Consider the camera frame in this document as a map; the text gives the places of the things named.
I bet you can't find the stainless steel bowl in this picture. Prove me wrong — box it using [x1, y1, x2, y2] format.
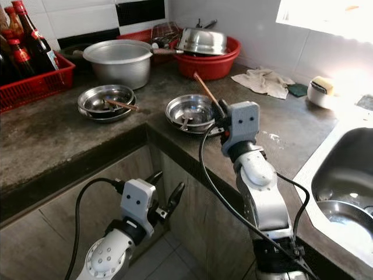
[79, 105, 135, 123]
[77, 85, 136, 117]
[169, 120, 222, 135]
[165, 94, 219, 129]

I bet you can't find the steel spoon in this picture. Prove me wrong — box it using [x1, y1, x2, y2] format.
[180, 111, 194, 132]

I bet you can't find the red plastic basin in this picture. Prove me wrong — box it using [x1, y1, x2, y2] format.
[174, 35, 242, 81]

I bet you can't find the beige crumpled cloth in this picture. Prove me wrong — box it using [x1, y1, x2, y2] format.
[231, 68, 295, 100]

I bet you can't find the upturned shiny steel basin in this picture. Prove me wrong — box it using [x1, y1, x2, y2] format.
[177, 27, 228, 57]

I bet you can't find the green scouring pad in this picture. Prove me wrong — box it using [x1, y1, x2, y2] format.
[287, 83, 308, 97]

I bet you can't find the white cup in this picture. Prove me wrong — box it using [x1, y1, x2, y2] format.
[307, 78, 336, 110]

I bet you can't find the yellow sponge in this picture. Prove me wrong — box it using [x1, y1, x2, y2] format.
[315, 76, 335, 94]

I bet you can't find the large aluminium pot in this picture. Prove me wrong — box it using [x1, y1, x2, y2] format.
[83, 40, 154, 90]

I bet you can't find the red plastic tray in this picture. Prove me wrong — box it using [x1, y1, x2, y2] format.
[118, 29, 178, 64]

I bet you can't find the grey under-counter cabinet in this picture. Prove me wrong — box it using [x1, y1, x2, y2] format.
[0, 146, 263, 280]

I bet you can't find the stainless steel sink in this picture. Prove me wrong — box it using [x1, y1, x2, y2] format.
[293, 96, 373, 269]

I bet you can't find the bright window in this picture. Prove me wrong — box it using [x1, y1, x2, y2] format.
[276, 0, 373, 44]

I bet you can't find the dark glass bottle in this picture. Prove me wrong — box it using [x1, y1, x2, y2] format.
[0, 50, 18, 85]

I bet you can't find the red plastic lattice basket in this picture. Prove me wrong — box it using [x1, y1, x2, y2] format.
[0, 51, 76, 113]

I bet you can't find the black pan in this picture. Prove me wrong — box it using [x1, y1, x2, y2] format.
[59, 42, 94, 59]

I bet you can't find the steel bowl in sink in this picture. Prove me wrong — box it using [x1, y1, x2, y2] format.
[318, 199, 373, 234]

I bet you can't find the short bottle with red label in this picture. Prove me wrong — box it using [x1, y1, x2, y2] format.
[9, 38, 37, 79]

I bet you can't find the amber bottle with red cap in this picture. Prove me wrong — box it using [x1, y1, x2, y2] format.
[4, 6, 25, 39]

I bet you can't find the tall dark sauce bottle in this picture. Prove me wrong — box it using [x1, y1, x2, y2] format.
[12, 0, 62, 74]

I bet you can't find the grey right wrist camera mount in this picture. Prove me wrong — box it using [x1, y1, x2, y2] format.
[223, 101, 262, 156]

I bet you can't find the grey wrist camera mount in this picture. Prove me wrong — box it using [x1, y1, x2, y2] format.
[223, 101, 262, 156]
[121, 178, 157, 237]

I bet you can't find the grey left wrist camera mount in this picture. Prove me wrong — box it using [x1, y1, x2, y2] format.
[121, 178, 157, 237]

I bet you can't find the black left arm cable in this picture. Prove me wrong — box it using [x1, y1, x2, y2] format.
[64, 177, 126, 280]

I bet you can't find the wooden-handled utensil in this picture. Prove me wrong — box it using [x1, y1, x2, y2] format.
[152, 48, 181, 56]

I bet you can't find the dark metal utensil handle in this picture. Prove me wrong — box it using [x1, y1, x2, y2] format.
[195, 19, 217, 30]

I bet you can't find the wire mesh strainer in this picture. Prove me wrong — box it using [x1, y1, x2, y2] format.
[150, 22, 181, 48]

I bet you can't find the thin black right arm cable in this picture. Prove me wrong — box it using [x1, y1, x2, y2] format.
[276, 173, 311, 241]

